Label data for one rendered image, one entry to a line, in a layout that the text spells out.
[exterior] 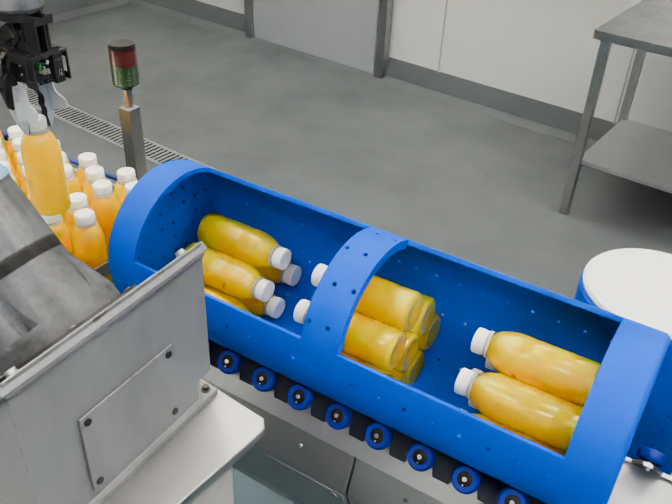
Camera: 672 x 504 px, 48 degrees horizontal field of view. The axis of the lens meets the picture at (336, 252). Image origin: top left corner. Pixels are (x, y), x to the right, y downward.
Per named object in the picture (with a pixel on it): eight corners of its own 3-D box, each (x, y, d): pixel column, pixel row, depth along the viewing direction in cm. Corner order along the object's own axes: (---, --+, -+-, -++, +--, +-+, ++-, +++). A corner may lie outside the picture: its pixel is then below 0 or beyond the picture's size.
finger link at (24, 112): (32, 145, 124) (29, 90, 120) (8, 136, 127) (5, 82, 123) (47, 141, 127) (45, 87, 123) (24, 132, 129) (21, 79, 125)
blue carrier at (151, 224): (581, 569, 101) (639, 419, 86) (115, 329, 138) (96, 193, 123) (633, 438, 122) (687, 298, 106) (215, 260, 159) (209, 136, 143)
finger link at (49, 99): (67, 133, 130) (51, 86, 123) (44, 124, 132) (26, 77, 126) (81, 124, 132) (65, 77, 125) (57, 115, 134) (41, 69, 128)
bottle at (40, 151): (67, 217, 137) (50, 134, 128) (29, 217, 137) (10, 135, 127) (74, 198, 143) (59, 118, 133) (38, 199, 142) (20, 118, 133)
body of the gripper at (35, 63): (36, 95, 120) (21, 20, 113) (1, 83, 123) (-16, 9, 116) (73, 81, 125) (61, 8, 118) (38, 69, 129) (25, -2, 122)
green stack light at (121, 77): (126, 90, 178) (123, 70, 175) (106, 84, 180) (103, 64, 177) (145, 82, 182) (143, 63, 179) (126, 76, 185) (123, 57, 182)
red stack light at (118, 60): (123, 70, 175) (121, 54, 172) (103, 64, 177) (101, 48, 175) (143, 62, 179) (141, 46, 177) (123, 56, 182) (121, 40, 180)
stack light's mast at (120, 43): (129, 114, 181) (120, 49, 172) (110, 107, 184) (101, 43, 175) (147, 105, 185) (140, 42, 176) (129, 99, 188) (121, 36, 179)
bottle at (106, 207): (99, 265, 163) (88, 200, 154) (95, 249, 168) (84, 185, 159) (130, 260, 165) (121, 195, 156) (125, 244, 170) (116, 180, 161)
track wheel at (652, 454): (665, 466, 114) (670, 454, 114) (635, 453, 116) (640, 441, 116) (662, 469, 118) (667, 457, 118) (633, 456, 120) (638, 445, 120)
